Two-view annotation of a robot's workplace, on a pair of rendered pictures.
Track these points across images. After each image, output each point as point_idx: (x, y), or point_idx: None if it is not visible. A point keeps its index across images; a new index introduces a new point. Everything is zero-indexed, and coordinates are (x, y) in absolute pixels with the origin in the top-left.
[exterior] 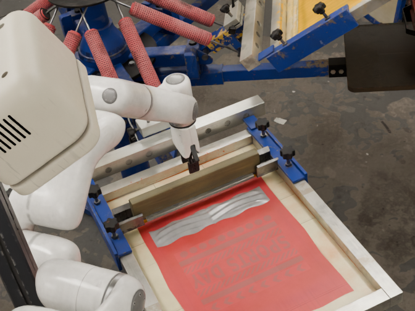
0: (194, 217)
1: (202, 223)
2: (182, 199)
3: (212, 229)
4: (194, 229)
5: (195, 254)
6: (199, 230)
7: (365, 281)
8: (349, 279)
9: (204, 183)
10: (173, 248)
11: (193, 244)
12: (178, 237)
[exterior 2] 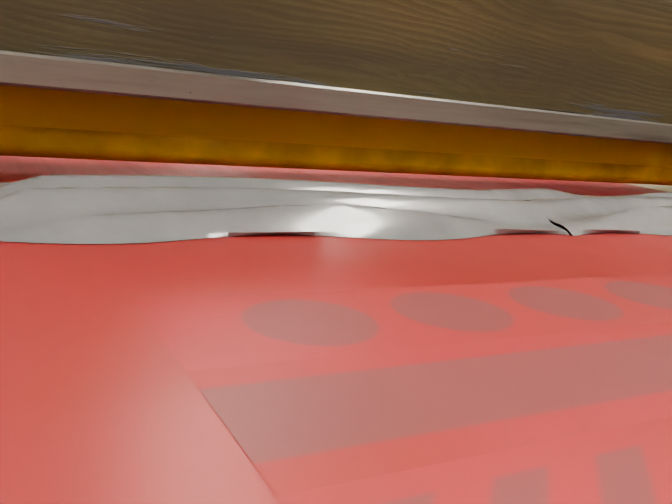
0: (389, 185)
1: (463, 208)
2: (310, 58)
3: (574, 249)
4: (403, 217)
5: (510, 345)
6: (449, 234)
7: None
8: None
9: (467, 20)
10: (160, 268)
11: (428, 278)
12: (242, 225)
